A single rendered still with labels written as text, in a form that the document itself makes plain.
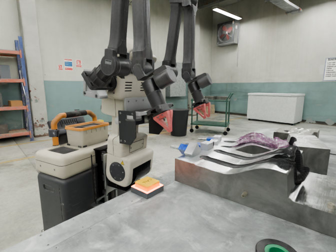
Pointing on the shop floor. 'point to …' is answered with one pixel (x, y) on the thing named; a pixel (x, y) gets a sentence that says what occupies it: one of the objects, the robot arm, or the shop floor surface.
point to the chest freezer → (276, 107)
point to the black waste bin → (179, 122)
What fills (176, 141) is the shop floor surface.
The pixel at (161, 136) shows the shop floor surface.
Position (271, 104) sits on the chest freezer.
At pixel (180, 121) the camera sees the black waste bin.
